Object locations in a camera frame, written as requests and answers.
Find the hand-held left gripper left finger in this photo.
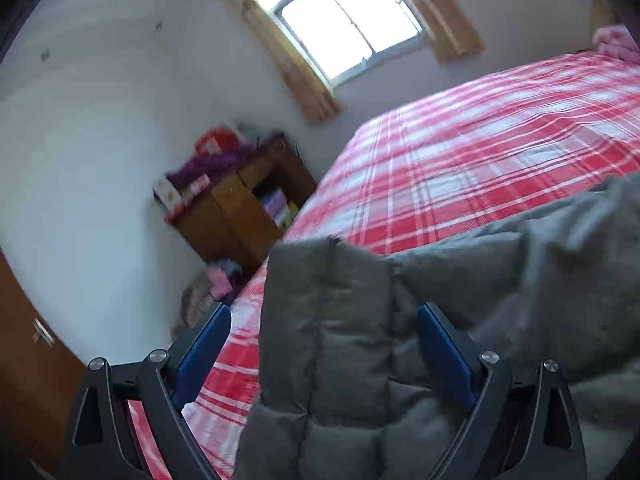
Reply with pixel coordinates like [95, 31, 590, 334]
[62, 301, 233, 480]

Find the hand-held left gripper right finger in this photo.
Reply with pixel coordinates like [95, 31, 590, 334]
[416, 302, 589, 480]

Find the grey puffer jacket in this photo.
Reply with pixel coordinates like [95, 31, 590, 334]
[232, 172, 640, 480]

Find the pile of clothes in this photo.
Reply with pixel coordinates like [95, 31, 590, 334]
[172, 260, 246, 331]

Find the brown wooden desk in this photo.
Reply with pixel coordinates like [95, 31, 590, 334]
[165, 132, 318, 273]

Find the yellow box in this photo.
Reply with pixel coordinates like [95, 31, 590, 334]
[274, 202, 300, 228]

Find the white printed box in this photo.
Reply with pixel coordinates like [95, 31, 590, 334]
[152, 175, 181, 211]

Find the purple box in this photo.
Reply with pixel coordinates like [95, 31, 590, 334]
[260, 190, 286, 218]

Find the flat pink box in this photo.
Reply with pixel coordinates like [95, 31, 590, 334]
[180, 174, 211, 201]

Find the brown wooden door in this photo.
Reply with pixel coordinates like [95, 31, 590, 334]
[0, 252, 88, 480]

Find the red box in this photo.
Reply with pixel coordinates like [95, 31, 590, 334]
[194, 129, 236, 156]

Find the bed with red plaid sheet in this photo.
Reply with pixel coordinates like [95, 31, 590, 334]
[127, 50, 640, 480]

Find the sliding window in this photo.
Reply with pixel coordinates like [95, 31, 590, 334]
[245, 0, 433, 88]

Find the pink pillow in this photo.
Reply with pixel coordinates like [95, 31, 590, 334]
[592, 24, 640, 63]

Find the long yellow patterned curtain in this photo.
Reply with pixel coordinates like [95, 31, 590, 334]
[591, 0, 617, 36]

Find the metal door handle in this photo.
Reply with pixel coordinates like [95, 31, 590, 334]
[32, 320, 56, 346]

